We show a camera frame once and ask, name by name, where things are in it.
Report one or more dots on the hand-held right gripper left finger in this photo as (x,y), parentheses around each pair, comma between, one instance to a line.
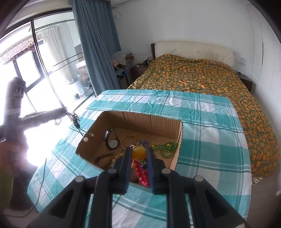
(127,160)

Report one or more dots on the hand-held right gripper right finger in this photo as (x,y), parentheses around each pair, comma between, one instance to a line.
(150,162)

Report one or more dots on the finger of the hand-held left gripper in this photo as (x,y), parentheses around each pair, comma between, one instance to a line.
(44,117)

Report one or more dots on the thin gold hoop bangle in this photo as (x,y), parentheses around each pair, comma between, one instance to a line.
(125,138)

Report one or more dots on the black wristwatch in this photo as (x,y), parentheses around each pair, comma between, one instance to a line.
(110,141)

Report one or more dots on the printed cardboard box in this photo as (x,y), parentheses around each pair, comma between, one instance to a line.
(140,125)

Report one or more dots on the person's left forearm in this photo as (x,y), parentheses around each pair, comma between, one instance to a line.
(6,182)

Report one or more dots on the metal basin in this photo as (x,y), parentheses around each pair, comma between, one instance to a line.
(72,80)

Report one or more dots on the black framed window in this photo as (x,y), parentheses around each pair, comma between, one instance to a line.
(37,54)

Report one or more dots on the teal checked cloth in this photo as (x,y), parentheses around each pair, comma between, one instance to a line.
(197,131)

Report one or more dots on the dark bag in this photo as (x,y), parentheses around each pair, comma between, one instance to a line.
(124,76)

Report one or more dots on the brown nightstand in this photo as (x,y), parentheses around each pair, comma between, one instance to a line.
(139,71)
(245,82)

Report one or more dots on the blue curtain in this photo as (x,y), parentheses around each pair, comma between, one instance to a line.
(96,43)

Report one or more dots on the pile of clothes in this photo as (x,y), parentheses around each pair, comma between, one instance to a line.
(120,58)

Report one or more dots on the bed with orange floral cover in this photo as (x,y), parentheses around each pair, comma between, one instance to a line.
(208,83)

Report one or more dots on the black and white patterned fabric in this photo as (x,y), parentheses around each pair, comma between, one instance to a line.
(256,180)

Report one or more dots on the cream padded headboard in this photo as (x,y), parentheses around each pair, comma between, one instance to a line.
(193,50)

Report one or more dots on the white air conditioner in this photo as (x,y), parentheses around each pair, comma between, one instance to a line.
(119,1)

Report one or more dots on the white wardrobe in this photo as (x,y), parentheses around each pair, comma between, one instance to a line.
(267,76)

